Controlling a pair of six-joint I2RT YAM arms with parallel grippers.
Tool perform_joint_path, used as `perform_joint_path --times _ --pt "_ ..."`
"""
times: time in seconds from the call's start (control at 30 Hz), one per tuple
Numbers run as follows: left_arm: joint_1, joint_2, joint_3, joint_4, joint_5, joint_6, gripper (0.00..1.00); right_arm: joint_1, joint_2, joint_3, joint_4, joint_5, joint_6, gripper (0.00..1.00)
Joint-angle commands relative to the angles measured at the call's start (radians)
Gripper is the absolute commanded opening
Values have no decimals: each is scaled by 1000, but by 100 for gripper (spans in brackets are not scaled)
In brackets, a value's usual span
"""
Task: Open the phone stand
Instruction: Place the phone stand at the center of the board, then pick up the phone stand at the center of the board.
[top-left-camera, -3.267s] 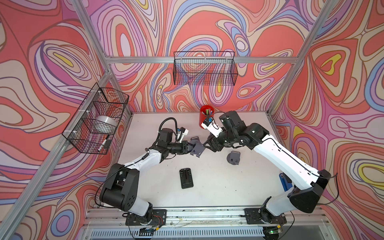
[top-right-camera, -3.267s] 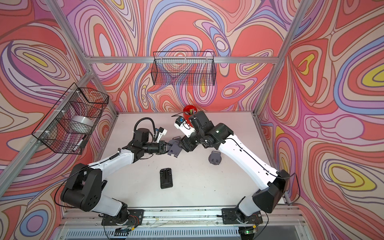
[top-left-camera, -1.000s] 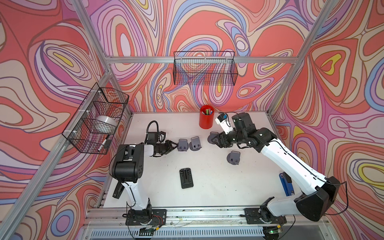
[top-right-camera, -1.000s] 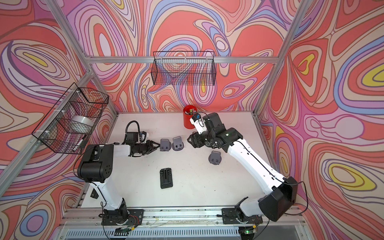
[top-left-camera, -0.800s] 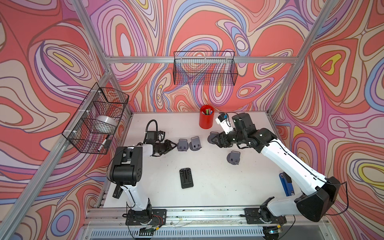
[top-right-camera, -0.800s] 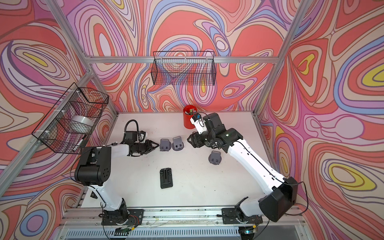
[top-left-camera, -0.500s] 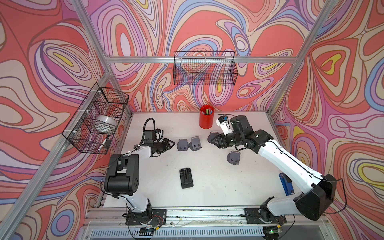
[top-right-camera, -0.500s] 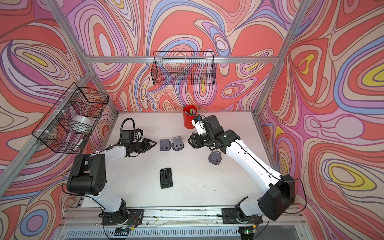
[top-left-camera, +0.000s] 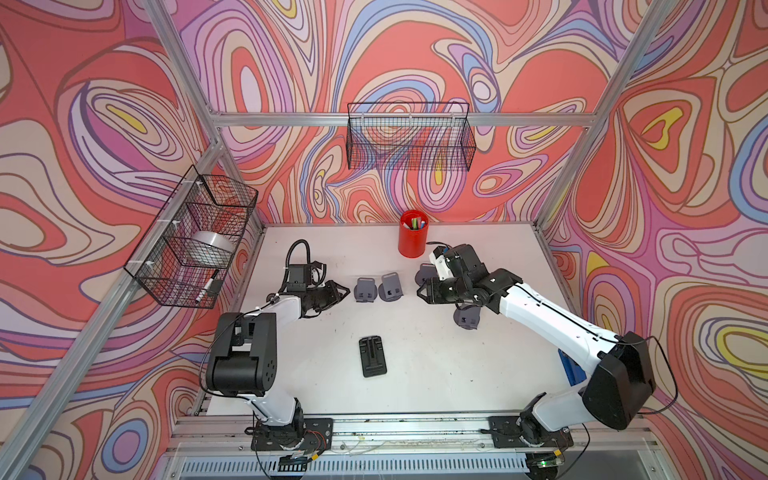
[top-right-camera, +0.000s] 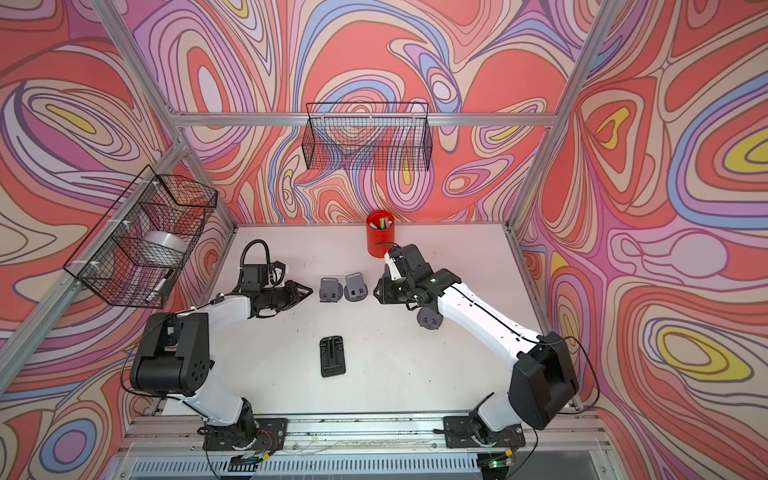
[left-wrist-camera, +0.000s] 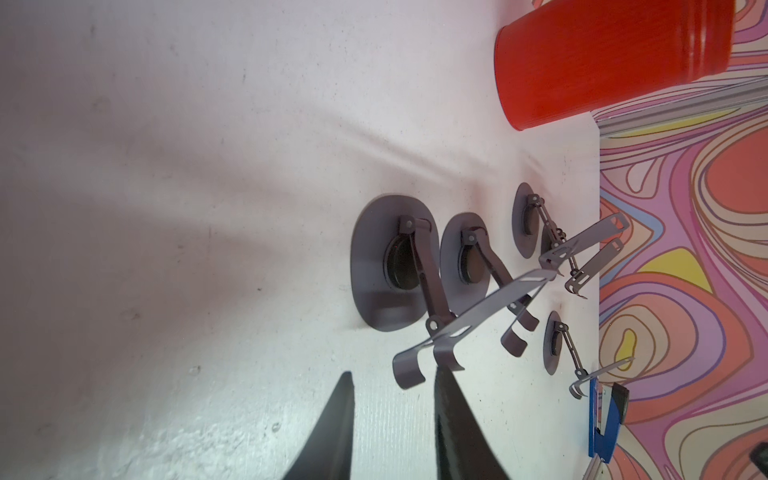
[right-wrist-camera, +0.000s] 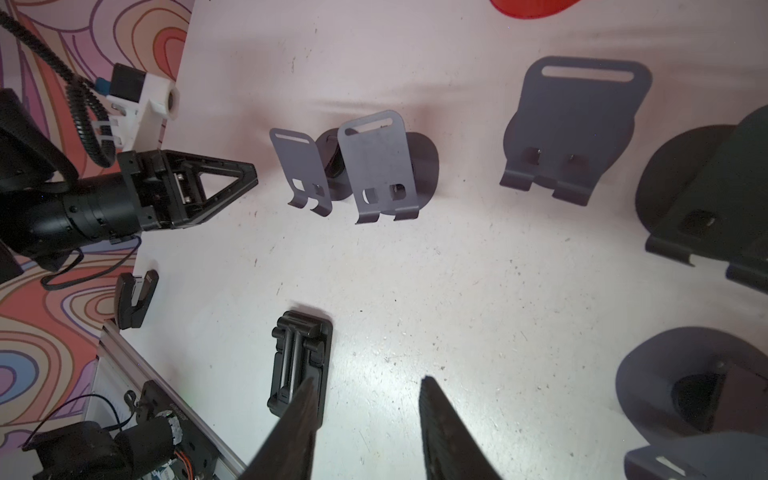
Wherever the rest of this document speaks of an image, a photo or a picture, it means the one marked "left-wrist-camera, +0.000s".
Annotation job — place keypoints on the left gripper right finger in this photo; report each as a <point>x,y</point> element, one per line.
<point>462,451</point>

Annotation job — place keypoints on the dark grey phone stand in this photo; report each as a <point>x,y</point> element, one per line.
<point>562,250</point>

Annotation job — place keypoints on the blue stapler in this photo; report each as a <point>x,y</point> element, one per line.
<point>607,413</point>

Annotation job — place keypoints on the red pen cup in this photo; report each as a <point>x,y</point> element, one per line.
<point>570,57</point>

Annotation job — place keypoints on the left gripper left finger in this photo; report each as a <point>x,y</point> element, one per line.
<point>328,451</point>

